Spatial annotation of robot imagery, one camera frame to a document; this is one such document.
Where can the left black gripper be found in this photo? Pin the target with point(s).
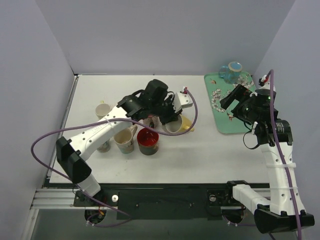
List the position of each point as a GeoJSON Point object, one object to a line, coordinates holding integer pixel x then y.
{"type": "Point", "coordinates": [169, 116]}

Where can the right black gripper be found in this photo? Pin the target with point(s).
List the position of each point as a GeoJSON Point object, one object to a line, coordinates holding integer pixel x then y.
{"type": "Point", "coordinates": [240, 95]}

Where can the pink patterned mug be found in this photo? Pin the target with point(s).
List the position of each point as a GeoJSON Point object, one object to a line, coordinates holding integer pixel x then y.
{"type": "Point", "coordinates": [151, 121]}

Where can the black mug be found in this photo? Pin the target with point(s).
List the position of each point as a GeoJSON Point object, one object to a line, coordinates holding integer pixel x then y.
{"type": "Point", "coordinates": [148, 141]}

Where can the blue teal mug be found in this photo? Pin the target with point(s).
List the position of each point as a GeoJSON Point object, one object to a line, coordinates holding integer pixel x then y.
{"type": "Point", "coordinates": [231, 72]}

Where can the beige floral mug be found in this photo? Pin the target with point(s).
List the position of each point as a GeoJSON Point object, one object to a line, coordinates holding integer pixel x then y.
{"type": "Point", "coordinates": [125, 139]}

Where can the pale yellow mug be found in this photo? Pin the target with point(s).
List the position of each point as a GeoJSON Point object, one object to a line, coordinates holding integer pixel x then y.
{"type": "Point", "coordinates": [102, 109]}

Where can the cream floral mug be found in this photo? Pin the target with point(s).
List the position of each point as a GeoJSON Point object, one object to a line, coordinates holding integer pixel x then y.
{"type": "Point", "coordinates": [105, 147]}

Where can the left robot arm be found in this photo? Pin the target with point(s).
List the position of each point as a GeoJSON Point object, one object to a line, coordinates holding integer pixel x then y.
{"type": "Point", "coordinates": [73, 153]}

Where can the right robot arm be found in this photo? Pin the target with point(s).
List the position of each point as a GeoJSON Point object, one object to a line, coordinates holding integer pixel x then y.
{"type": "Point", "coordinates": [284, 210]}

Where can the green serving tray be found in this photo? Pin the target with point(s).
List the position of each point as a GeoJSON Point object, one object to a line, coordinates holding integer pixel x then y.
{"type": "Point", "coordinates": [217, 89]}

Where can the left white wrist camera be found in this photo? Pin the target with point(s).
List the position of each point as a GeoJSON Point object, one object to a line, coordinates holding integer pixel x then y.
{"type": "Point", "coordinates": [182, 100]}

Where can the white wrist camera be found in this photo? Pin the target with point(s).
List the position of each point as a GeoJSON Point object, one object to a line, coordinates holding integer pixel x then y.
{"type": "Point", "coordinates": [265, 83]}
{"type": "Point", "coordinates": [182, 100]}

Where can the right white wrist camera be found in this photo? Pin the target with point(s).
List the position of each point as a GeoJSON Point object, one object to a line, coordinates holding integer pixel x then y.
{"type": "Point", "coordinates": [265, 83]}

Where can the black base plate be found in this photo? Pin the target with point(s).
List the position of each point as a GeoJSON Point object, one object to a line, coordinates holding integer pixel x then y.
{"type": "Point", "coordinates": [166, 201]}

